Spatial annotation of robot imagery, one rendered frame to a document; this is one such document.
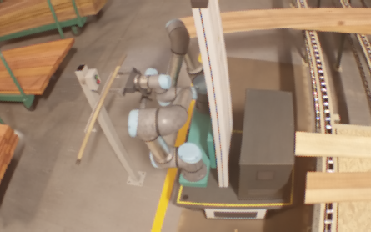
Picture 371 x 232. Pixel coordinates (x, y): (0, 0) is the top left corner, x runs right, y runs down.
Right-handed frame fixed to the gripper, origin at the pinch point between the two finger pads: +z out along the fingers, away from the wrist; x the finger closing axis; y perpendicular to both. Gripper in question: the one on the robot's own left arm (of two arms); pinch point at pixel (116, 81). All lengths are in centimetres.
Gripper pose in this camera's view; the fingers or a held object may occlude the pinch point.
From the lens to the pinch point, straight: 179.9
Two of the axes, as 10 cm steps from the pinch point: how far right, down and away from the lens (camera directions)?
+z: -9.6, -0.7, 2.6
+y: -1.7, -5.9, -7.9
